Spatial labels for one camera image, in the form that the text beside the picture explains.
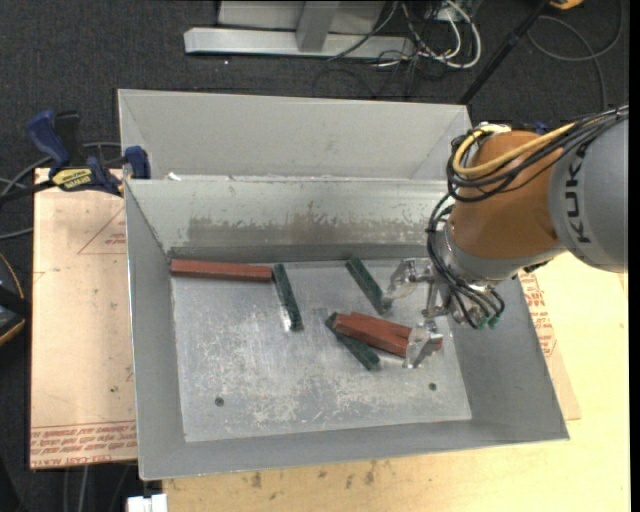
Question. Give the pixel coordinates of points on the red-brown flat block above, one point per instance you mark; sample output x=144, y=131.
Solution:
x=370, y=337
x=385, y=327
x=220, y=270

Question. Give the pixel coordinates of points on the grey metal bin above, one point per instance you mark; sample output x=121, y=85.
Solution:
x=300, y=400

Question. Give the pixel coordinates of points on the dark green flat block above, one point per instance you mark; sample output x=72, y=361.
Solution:
x=367, y=285
x=357, y=350
x=289, y=297

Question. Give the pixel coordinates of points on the brown cardboard board red print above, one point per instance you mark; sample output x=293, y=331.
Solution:
x=80, y=320

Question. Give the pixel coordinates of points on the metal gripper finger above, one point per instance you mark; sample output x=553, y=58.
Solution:
x=421, y=342
x=412, y=274

